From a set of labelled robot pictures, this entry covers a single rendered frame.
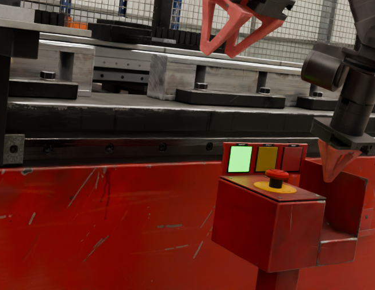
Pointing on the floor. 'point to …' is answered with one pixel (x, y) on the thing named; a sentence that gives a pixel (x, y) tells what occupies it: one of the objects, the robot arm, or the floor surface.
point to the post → (162, 13)
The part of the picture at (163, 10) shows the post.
